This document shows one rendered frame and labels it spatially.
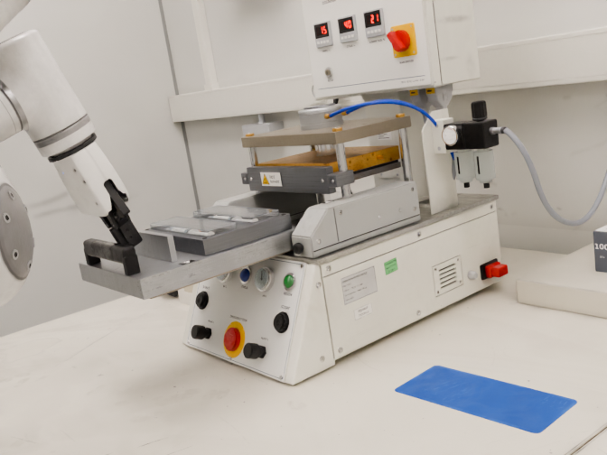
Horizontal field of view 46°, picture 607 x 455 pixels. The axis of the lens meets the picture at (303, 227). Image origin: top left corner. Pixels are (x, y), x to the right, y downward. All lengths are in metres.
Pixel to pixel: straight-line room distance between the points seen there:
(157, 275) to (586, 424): 0.58
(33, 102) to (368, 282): 0.57
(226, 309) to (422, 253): 0.36
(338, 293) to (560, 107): 0.69
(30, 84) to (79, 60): 1.66
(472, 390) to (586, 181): 0.69
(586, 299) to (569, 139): 0.44
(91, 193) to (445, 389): 0.56
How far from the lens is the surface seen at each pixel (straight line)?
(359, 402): 1.03
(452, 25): 1.33
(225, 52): 2.48
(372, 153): 1.25
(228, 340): 1.22
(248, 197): 1.35
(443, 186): 1.31
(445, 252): 1.30
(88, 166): 1.02
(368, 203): 1.16
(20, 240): 0.54
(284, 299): 1.13
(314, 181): 1.19
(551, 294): 1.30
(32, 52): 1.02
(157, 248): 1.09
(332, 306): 1.12
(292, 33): 2.17
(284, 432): 0.98
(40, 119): 1.02
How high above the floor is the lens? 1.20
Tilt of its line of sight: 12 degrees down
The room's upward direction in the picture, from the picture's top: 9 degrees counter-clockwise
